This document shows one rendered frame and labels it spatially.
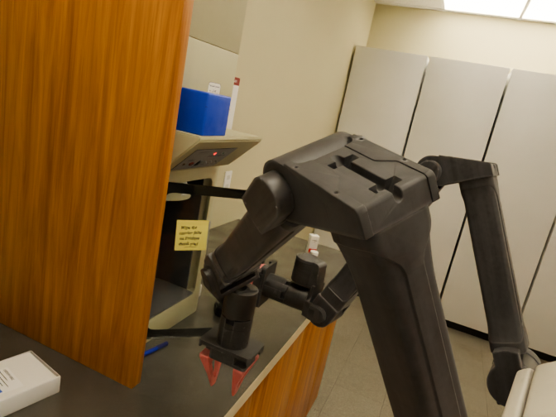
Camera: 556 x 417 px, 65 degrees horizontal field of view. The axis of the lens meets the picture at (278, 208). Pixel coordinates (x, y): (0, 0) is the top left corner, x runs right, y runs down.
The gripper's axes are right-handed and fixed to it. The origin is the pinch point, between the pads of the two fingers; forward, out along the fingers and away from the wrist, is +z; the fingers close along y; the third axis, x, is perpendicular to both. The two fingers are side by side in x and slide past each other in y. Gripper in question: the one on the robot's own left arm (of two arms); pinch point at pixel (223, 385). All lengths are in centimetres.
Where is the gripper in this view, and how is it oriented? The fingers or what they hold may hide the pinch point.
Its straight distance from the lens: 87.2
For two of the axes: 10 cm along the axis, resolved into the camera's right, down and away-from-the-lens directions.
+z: -1.9, 9.5, 2.3
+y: -9.1, -2.6, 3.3
